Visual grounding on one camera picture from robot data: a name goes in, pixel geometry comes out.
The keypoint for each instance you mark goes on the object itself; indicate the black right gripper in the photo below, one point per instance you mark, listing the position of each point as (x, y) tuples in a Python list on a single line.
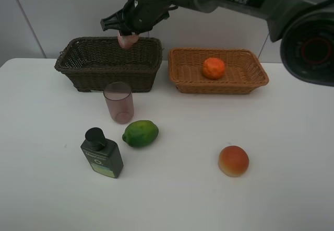
[(137, 17)]

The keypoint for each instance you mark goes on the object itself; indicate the pink spray bottle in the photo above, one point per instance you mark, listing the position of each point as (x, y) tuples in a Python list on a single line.
[(126, 42)]

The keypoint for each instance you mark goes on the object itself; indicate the pink translucent plastic cup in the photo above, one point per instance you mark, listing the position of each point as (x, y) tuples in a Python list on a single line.
[(119, 100)]

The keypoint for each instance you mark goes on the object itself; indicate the orange tangerine fruit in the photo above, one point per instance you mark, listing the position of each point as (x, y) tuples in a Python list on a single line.
[(213, 68)]

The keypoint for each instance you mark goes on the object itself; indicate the green lime fruit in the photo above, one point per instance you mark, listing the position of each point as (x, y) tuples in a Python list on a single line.
[(140, 133)]

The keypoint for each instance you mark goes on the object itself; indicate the dark green pump bottle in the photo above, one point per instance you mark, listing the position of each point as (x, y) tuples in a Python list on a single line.
[(102, 154)]

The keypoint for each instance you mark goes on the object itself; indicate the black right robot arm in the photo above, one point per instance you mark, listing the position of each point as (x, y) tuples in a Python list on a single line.
[(303, 27)]

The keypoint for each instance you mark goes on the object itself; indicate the dark brown wicker basket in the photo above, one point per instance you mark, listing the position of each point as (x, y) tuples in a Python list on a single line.
[(91, 63)]

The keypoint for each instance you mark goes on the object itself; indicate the orange wicker basket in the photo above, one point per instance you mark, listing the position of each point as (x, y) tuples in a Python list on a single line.
[(243, 71)]

